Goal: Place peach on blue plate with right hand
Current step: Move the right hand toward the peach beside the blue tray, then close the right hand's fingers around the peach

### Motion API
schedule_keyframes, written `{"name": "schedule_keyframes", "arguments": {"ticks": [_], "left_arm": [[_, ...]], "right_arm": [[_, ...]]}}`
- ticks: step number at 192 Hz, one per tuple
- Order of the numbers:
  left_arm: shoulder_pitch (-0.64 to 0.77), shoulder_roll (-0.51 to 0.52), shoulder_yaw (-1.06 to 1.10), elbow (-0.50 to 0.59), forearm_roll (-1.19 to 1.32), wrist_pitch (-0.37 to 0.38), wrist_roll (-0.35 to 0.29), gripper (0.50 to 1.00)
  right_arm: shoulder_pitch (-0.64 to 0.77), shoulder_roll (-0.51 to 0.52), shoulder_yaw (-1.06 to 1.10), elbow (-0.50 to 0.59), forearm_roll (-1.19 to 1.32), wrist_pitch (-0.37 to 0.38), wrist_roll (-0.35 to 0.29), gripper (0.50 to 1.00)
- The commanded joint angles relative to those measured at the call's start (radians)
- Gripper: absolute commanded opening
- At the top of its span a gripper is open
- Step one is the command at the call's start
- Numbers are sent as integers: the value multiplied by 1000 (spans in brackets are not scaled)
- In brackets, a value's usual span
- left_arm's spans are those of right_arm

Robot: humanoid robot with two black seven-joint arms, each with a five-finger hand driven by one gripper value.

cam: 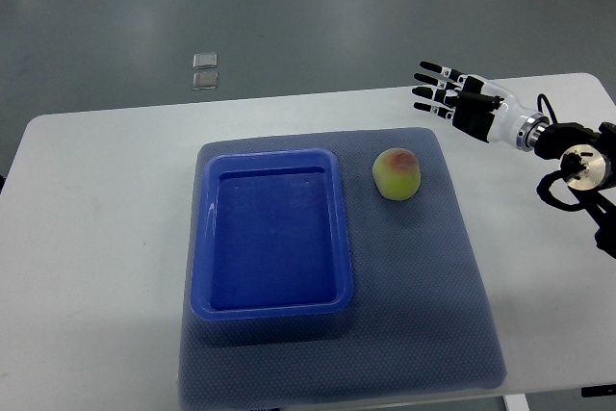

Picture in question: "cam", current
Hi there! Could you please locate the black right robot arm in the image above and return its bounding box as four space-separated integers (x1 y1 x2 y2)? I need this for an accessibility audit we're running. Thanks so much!
526 93 615 257

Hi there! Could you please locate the grey blue foam mat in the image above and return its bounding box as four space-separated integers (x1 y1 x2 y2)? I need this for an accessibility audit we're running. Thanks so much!
178 128 506 410

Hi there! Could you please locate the green red peach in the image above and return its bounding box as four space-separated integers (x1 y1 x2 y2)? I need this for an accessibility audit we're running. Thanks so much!
372 148 421 201

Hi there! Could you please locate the white table leg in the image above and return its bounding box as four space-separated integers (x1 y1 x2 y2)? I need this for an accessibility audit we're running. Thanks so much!
502 394 530 411

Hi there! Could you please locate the metal floor plate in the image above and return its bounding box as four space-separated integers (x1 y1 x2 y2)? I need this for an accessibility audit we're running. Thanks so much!
192 70 218 90
192 52 218 69

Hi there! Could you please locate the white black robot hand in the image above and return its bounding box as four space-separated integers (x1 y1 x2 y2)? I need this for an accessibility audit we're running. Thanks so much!
412 61 536 150

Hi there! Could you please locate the blue plastic tray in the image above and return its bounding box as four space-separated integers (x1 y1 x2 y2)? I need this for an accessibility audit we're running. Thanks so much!
190 148 354 321

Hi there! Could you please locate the upper metal floor plate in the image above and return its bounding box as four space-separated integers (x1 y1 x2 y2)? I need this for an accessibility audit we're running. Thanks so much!
192 52 218 69

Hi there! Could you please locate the lower metal floor plate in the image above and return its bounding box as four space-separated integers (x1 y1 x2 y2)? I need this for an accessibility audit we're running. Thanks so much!
192 70 218 90

